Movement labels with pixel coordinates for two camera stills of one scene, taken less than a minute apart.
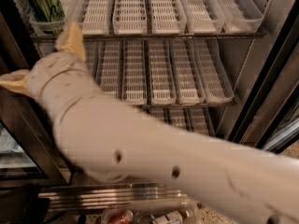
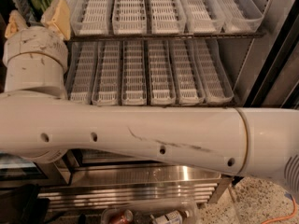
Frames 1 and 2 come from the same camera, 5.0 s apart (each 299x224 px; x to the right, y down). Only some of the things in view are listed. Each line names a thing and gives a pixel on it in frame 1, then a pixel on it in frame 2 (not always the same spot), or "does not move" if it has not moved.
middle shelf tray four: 134,82 does not move
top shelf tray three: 130,13 does not move
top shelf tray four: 167,13 does not move
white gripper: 57,74 -> 35,41
